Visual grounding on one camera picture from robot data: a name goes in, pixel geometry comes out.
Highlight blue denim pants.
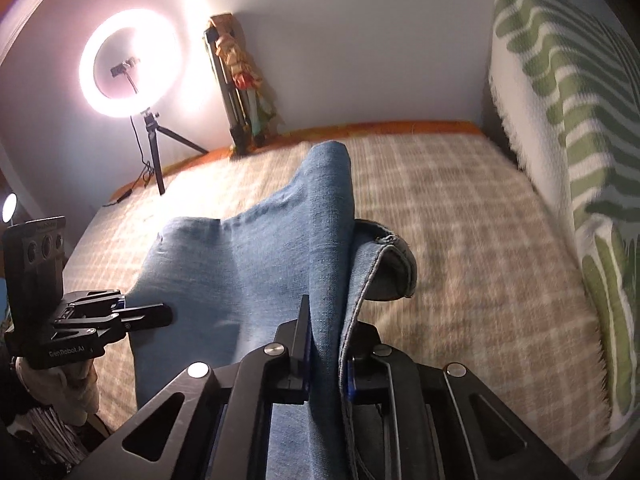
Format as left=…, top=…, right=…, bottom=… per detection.
left=127, top=140, right=418, bottom=480

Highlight folded black tripod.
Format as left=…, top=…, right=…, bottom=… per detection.
left=202, top=27, right=251, bottom=156

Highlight beige plaid bed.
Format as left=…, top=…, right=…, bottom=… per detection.
left=62, top=130, right=613, bottom=480

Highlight black cable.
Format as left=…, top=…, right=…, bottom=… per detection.
left=102, top=115, right=152, bottom=207

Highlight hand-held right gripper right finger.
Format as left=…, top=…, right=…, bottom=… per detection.
left=340, top=322, right=581, bottom=480

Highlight orange bed sheet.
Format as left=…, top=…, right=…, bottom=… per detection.
left=107, top=119, right=483, bottom=203

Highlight green leaf print throw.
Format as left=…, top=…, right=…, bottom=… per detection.
left=487, top=0, right=640, bottom=480

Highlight person's left hand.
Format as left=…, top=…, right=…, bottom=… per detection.
left=15, top=357, right=98, bottom=411

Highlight black ring light tripod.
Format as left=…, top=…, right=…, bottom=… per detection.
left=132, top=107, right=208, bottom=196

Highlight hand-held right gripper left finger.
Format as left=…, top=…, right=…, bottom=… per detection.
left=67, top=296, right=313, bottom=480

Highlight black phone holder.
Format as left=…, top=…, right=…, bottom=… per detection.
left=111, top=57, right=141, bottom=93

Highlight colourful hanging figure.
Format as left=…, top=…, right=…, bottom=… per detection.
left=210, top=12, right=281, bottom=147

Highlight white ring light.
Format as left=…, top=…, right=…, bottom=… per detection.
left=79, top=7, right=183, bottom=120

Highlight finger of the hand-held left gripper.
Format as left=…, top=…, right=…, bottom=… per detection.
left=117, top=302, right=173, bottom=332

